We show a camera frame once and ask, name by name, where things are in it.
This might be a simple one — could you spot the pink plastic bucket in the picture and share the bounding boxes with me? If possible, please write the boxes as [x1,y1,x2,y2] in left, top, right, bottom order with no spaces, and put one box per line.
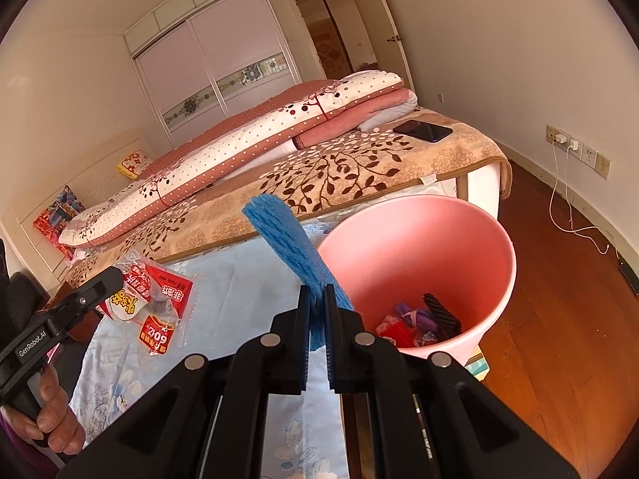
[317,194,517,365]

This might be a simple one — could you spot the black foam net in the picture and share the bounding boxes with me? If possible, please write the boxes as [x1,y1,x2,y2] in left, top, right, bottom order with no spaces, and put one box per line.
[423,293,462,335]

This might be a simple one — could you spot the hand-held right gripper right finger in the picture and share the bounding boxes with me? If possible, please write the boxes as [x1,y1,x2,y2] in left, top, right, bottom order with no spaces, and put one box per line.
[324,283,582,479]

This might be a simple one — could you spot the pink white dotted quilt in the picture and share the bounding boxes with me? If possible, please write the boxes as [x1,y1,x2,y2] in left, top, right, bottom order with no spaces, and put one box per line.
[59,70,419,247]

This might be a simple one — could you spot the cream wooden bed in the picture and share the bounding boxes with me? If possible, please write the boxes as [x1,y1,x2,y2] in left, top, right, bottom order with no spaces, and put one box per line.
[0,70,512,305]

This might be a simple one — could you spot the colourful patchwork pillow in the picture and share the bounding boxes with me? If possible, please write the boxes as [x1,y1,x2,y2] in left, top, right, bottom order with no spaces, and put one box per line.
[32,184,87,245]

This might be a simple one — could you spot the yellow floral pillow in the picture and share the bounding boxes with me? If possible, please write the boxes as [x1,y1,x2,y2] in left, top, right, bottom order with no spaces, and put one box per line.
[116,150,153,176]

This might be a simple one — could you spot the black flat device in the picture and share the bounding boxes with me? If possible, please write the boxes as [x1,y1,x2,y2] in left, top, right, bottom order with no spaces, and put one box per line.
[619,262,639,293]

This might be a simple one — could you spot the beige leaf print blanket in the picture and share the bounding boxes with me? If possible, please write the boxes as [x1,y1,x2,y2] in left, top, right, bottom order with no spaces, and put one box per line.
[65,120,512,287]

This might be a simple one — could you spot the white charging cable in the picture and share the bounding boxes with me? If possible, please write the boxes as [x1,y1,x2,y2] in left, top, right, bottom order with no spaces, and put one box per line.
[549,142,622,263]

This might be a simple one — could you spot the person's left hand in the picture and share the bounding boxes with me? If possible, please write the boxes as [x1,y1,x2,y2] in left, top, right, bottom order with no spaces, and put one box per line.
[0,366,85,455]

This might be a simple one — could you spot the white sliding door wardrobe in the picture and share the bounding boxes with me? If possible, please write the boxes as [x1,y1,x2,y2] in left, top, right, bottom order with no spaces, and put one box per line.
[124,0,370,135]

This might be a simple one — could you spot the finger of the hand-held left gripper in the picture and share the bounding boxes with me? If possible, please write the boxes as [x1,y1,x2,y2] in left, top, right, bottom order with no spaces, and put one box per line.
[37,267,123,330]

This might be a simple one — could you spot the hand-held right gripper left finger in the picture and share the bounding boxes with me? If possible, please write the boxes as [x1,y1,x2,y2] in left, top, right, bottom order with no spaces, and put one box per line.
[57,284,311,479]

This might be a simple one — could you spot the blue foam net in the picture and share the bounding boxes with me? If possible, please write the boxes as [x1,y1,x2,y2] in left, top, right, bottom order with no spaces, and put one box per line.
[242,196,355,352]

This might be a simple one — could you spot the teal printed box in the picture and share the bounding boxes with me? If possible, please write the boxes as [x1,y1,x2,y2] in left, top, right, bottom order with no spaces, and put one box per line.
[464,346,489,377]

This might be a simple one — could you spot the pink wrapper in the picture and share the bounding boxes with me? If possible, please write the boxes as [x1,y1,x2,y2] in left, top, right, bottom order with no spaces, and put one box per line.
[377,314,417,347]

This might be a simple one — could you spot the cream room door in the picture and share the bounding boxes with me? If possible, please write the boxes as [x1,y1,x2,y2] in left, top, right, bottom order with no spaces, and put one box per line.
[369,0,413,88]

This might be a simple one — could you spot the black smartphone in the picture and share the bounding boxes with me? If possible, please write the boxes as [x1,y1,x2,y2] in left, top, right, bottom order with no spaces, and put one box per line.
[393,120,453,143]

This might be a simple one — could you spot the purple face mask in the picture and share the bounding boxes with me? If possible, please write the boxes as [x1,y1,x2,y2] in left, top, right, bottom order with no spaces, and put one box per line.
[397,302,440,333]

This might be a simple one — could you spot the red white snack wrapper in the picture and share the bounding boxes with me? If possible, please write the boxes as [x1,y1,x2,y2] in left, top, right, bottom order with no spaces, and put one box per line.
[100,254,196,357]

